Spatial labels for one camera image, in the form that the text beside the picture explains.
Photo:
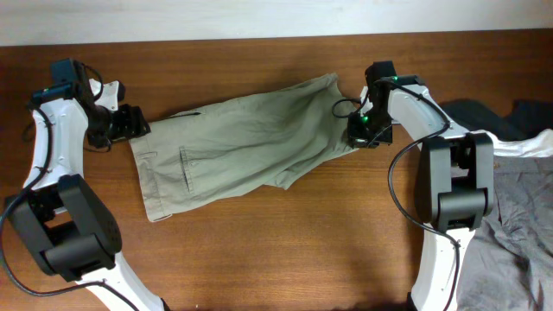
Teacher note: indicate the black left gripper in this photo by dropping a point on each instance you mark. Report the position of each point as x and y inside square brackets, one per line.
[130, 122]

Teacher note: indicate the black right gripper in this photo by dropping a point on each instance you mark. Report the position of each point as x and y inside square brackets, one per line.
[365, 132]

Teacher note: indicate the khaki shorts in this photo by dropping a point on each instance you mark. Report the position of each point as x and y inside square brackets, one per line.
[228, 149]

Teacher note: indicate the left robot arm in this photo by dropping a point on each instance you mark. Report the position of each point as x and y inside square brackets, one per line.
[64, 225]

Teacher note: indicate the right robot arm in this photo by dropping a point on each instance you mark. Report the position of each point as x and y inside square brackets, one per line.
[454, 180]

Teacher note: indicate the dark green garment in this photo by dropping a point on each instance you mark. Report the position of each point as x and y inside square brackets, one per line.
[527, 119]

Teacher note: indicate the white garment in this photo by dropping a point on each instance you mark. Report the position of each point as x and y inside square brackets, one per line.
[539, 146]

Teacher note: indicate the grey garment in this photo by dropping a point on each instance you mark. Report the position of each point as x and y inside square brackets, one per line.
[508, 263]

